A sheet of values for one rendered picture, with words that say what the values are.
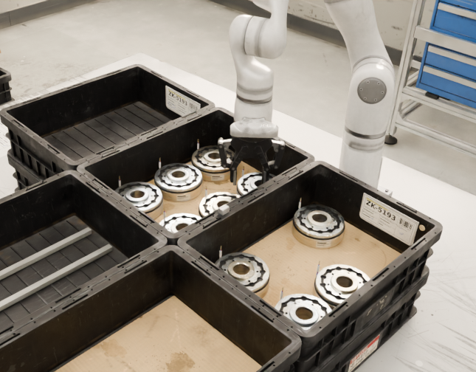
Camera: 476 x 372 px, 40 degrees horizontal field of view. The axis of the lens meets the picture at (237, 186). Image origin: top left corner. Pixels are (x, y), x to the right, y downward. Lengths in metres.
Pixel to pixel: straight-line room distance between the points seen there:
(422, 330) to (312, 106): 2.33
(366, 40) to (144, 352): 0.77
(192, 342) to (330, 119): 2.48
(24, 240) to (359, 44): 0.78
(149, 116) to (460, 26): 1.70
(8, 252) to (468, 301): 0.93
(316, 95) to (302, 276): 2.52
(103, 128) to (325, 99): 2.17
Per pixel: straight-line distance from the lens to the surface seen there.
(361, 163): 1.45
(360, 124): 1.41
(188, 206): 1.35
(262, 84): 1.21
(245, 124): 1.22
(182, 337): 1.09
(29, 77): 3.84
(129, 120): 1.66
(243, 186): 1.37
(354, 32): 1.38
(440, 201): 1.71
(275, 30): 1.17
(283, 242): 1.28
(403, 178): 1.77
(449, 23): 3.02
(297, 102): 3.56
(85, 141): 1.58
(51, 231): 1.32
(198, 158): 1.45
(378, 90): 1.37
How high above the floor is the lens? 1.65
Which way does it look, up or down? 35 degrees down
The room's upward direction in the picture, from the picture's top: 4 degrees clockwise
